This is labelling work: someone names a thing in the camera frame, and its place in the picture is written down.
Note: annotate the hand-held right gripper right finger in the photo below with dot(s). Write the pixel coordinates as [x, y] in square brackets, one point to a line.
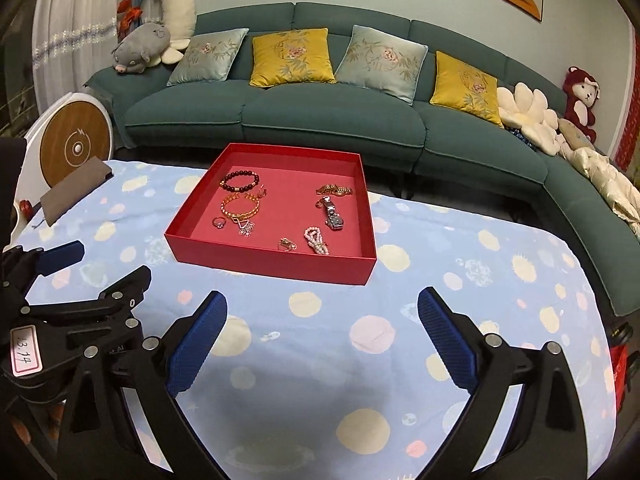
[445, 340]

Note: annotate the gold watch band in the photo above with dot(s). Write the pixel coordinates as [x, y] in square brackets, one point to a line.
[332, 190]

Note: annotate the grey plush animal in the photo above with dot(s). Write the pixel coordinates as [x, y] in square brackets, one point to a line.
[142, 45]

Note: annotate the red monkey plush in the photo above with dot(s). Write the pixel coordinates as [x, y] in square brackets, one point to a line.
[580, 105]

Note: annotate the white sheer curtain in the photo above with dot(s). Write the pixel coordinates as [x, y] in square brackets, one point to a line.
[65, 35]

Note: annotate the light blue embroidered cushion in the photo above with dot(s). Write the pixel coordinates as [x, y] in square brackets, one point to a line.
[210, 57]
[382, 62]

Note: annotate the yellow embroidered cushion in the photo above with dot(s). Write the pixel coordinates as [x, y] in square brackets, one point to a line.
[290, 57]
[462, 87]

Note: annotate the teal sofa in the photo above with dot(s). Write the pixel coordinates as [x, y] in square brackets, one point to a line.
[330, 120]

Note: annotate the blue planet print blanket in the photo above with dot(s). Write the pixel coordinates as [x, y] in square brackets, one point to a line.
[350, 360]

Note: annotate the cream quilted blanket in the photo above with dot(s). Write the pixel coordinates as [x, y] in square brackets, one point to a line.
[610, 185]

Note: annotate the brown pouch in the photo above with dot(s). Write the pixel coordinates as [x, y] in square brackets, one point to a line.
[75, 190]

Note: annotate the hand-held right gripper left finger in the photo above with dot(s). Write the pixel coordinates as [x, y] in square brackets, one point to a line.
[197, 345]

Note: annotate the red bag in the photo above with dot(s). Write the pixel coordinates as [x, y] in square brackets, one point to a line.
[619, 375]

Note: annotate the white flower cushion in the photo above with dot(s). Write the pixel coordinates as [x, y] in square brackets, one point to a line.
[530, 115]

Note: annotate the small red knob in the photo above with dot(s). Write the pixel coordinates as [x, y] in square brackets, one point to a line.
[26, 207]

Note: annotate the gold earring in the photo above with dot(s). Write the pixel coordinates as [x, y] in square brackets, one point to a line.
[287, 245]

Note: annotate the white appliance with wooden disc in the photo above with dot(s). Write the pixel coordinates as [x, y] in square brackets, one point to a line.
[75, 125]

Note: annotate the brown plush pillow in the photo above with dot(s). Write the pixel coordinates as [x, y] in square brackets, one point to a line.
[575, 135]

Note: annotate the pink earring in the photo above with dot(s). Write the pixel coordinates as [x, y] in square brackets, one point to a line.
[261, 194]

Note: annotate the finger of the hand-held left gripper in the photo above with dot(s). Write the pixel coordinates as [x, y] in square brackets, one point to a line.
[60, 255]
[127, 285]

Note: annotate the red tray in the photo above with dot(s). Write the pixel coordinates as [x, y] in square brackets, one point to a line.
[290, 210]

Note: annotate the red goldfish ornament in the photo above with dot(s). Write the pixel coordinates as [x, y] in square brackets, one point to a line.
[127, 17]

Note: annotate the blue sequined cushion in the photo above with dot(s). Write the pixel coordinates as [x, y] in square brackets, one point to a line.
[522, 139]

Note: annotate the white long plush toy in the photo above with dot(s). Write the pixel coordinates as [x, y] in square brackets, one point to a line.
[175, 5]

